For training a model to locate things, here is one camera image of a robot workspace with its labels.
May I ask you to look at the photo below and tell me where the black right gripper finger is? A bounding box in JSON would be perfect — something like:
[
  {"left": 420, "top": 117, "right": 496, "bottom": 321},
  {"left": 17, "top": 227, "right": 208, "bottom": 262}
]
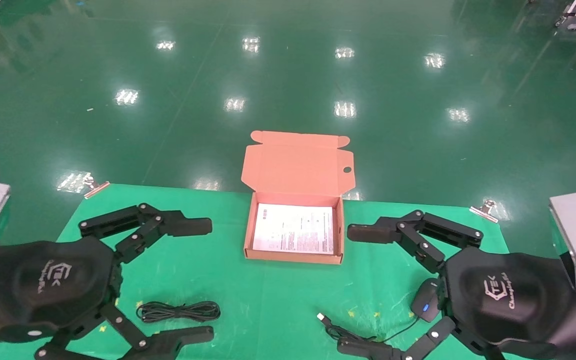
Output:
[
  {"left": 346, "top": 209, "right": 484, "bottom": 274},
  {"left": 336, "top": 315, "right": 500, "bottom": 360}
]

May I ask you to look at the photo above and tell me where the silver binder clip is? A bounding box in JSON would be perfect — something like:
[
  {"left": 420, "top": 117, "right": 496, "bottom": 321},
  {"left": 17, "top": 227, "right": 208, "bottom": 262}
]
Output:
[
  {"left": 469, "top": 199, "right": 500, "bottom": 224},
  {"left": 83, "top": 175, "right": 111, "bottom": 200}
]

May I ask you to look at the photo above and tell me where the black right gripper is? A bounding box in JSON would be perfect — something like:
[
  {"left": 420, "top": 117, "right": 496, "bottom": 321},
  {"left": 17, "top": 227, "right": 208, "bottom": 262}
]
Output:
[{"left": 437, "top": 247, "right": 576, "bottom": 352}]

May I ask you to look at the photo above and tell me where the green table cloth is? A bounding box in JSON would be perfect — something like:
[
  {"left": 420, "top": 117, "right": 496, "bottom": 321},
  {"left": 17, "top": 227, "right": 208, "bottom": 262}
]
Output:
[{"left": 0, "top": 183, "right": 515, "bottom": 360}]

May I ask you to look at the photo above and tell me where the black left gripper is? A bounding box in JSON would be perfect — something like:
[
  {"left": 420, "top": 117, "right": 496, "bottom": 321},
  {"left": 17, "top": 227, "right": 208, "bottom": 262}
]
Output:
[{"left": 0, "top": 236, "right": 215, "bottom": 360}]

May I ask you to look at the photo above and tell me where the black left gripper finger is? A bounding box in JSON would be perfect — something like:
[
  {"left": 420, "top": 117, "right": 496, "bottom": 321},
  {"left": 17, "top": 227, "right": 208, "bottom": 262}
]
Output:
[{"left": 79, "top": 203, "right": 213, "bottom": 264}]

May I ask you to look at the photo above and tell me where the black data cable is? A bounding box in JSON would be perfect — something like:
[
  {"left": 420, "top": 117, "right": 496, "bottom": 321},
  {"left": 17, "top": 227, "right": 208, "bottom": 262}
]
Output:
[{"left": 136, "top": 300, "right": 222, "bottom": 324}]

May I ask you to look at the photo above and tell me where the open orange cardboard box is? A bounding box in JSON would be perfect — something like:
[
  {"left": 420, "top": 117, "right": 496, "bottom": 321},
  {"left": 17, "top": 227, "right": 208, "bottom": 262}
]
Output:
[{"left": 241, "top": 130, "right": 355, "bottom": 265}]

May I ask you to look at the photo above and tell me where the white printed instruction sheet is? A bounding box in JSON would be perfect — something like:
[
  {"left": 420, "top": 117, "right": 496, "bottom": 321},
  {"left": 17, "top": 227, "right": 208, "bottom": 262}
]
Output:
[{"left": 252, "top": 202, "right": 335, "bottom": 255}]

